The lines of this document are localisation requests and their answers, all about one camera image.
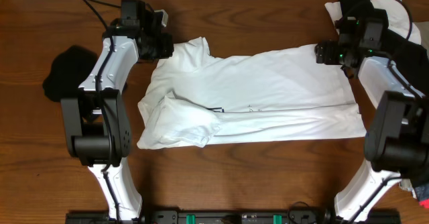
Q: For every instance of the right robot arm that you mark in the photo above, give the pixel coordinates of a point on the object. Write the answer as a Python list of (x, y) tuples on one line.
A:
[(396, 144)]

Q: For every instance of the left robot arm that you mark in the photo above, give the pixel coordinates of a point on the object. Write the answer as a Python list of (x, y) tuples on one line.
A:
[(98, 131)]

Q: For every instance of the white robot print t-shirt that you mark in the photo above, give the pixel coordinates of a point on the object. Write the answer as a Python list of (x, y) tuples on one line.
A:
[(195, 99)]

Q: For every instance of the white t-shirt in pile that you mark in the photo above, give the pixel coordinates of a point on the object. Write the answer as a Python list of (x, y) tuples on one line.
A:
[(397, 15)]

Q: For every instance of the folded black garment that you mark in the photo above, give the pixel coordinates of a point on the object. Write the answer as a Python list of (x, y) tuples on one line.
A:
[(69, 69)]

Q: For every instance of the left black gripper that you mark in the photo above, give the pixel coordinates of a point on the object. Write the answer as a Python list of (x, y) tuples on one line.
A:
[(165, 46)]

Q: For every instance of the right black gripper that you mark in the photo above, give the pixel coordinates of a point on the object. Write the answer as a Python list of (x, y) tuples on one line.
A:
[(326, 49)]

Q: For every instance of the black t-shirt in pile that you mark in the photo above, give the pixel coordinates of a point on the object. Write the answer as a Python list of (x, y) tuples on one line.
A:
[(410, 57)]

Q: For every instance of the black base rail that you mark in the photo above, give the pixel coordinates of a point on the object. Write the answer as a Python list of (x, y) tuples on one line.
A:
[(298, 214)]

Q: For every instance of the red object at edge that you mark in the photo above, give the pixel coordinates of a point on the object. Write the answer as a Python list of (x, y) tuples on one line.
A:
[(424, 203)]

